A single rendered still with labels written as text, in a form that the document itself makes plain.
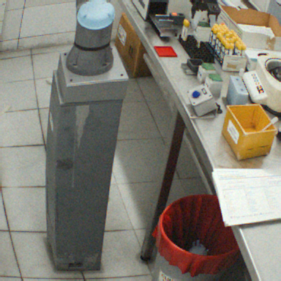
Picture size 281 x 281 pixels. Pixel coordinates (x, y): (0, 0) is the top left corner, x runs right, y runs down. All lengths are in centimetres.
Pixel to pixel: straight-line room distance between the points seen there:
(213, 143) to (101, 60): 41
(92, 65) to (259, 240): 76
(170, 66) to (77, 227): 67
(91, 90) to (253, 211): 63
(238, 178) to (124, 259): 101
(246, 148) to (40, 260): 113
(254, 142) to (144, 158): 138
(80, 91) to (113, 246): 96
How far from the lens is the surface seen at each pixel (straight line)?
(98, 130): 202
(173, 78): 211
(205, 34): 208
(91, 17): 182
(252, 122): 196
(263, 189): 175
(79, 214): 227
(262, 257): 157
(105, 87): 192
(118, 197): 291
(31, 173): 297
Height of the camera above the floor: 200
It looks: 38 degrees down
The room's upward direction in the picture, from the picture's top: 10 degrees clockwise
